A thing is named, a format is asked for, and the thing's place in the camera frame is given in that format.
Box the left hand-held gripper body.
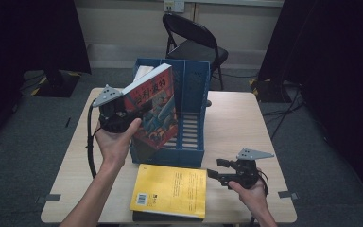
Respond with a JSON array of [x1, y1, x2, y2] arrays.
[[92, 83, 140, 134]]

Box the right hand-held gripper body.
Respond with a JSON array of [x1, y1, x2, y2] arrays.
[[231, 148, 275, 190]]

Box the red illustrated book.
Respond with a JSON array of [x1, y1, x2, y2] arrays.
[[121, 62, 180, 151]]

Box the blue book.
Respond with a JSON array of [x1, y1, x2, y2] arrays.
[[133, 64, 155, 83]]

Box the yellow book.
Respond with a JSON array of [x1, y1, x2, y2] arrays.
[[129, 163, 208, 220]]

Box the blue plastic file rack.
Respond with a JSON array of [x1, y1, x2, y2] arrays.
[[129, 57, 212, 168]]

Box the black book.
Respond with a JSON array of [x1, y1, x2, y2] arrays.
[[131, 210, 204, 223]]

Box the person's right hand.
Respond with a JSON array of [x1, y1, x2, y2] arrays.
[[228, 180, 268, 213]]

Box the person's left hand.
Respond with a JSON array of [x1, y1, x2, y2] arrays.
[[94, 117, 143, 169]]

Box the grey tape strip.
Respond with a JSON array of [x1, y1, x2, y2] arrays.
[[278, 190, 300, 201], [36, 194, 61, 204]]

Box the stand base with striped tape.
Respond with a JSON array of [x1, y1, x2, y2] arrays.
[[249, 79, 292, 103], [29, 69, 82, 98]]

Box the black folding chair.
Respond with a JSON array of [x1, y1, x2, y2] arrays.
[[162, 12, 230, 92]]

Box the black curtain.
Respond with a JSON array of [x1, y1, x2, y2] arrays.
[[0, 0, 92, 149], [258, 0, 363, 200]]

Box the right hand-held gripper cable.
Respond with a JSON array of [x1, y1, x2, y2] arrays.
[[249, 168, 270, 227]]

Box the hand-held gripper cable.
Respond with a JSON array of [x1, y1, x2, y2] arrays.
[[86, 98, 103, 179], [249, 168, 270, 227]]

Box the left hand-held gripper cable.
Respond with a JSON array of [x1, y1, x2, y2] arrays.
[[86, 98, 103, 179]]

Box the black floor cables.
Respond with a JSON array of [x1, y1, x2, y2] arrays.
[[261, 84, 306, 141]]

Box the white wall socket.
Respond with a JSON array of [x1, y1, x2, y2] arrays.
[[164, 0, 185, 13]]

